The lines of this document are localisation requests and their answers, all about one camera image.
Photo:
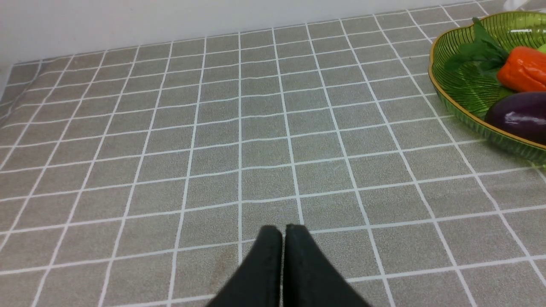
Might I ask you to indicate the orange carrot with green leaves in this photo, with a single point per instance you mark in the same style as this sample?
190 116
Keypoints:
522 70

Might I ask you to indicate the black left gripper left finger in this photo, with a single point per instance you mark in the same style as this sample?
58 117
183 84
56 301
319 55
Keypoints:
256 282

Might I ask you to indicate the purple eggplant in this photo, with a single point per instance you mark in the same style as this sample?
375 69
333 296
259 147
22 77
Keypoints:
521 114

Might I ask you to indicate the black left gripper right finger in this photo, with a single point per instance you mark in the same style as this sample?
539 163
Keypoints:
309 279

